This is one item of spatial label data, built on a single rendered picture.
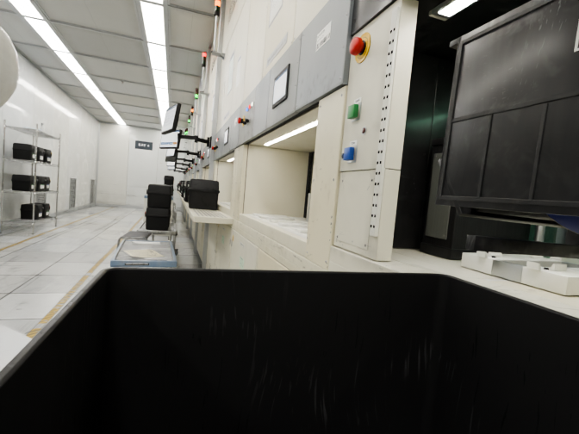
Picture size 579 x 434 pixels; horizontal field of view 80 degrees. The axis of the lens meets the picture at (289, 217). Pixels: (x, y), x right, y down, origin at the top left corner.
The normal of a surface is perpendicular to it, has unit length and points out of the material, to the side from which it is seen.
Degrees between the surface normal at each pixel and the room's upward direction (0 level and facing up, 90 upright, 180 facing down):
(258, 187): 90
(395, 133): 90
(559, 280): 90
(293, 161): 90
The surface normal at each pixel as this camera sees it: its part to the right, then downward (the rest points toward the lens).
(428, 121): 0.32, 0.09
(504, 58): -0.94, -0.09
